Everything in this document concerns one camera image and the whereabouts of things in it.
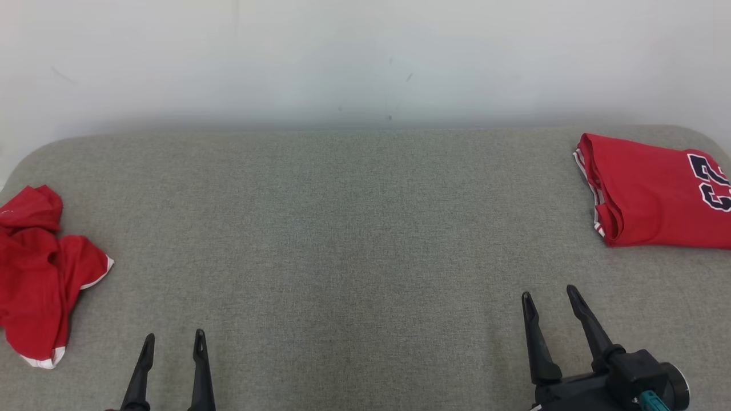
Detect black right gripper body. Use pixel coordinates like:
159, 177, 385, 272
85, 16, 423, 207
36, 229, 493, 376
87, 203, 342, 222
531, 373, 629, 411

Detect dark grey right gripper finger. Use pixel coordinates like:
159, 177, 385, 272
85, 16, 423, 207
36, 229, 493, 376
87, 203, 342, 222
567, 285, 627, 374
521, 292, 564, 384

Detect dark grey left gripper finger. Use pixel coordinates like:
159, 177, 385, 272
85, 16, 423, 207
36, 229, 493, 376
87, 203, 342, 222
120, 333, 155, 411
188, 329, 217, 411

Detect red shirt with white sleeves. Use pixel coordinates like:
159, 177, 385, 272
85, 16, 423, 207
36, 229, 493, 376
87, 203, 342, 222
573, 133, 731, 250

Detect red shorts with white trim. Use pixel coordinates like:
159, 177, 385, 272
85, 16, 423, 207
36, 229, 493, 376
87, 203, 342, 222
0, 185, 115, 369

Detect grey fabric sofa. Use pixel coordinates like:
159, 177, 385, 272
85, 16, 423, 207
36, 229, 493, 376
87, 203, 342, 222
0, 124, 731, 411

